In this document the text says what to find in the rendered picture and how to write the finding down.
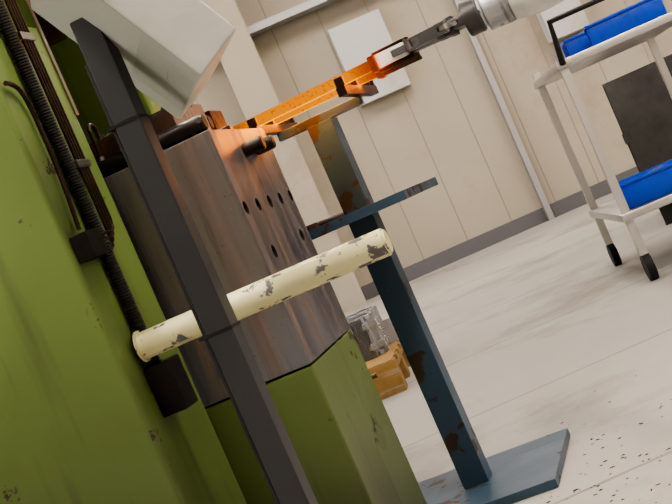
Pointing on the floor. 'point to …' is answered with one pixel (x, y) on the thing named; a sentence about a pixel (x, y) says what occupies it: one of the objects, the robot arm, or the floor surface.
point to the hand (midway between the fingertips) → (392, 54)
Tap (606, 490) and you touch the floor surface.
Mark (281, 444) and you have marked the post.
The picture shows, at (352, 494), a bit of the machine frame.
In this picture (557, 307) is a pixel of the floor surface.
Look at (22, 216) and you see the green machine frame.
